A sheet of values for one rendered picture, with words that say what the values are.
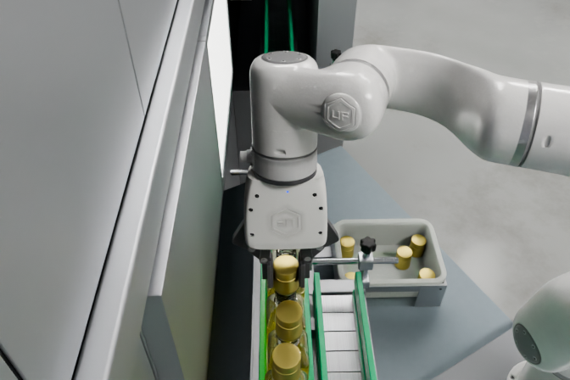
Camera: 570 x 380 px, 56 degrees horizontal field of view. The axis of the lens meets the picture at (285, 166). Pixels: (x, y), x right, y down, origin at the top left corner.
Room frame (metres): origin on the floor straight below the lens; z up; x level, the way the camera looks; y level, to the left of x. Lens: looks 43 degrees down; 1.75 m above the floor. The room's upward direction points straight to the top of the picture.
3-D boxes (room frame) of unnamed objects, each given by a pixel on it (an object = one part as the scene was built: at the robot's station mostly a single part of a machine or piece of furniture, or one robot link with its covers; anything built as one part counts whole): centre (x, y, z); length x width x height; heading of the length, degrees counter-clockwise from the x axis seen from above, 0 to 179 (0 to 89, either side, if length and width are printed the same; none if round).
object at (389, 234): (0.72, -0.22, 0.80); 0.22 x 0.17 x 0.09; 91
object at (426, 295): (0.72, -0.19, 0.79); 0.27 x 0.17 x 0.08; 91
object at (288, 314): (0.37, -0.01, 1.14); 0.04 x 0.04 x 0.04
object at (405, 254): (0.73, -0.26, 0.79); 0.04 x 0.04 x 0.04
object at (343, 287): (0.60, -0.11, 0.85); 0.09 x 0.04 x 0.07; 91
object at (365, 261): (0.60, -0.12, 0.95); 0.17 x 0.03 x 0.12; 91
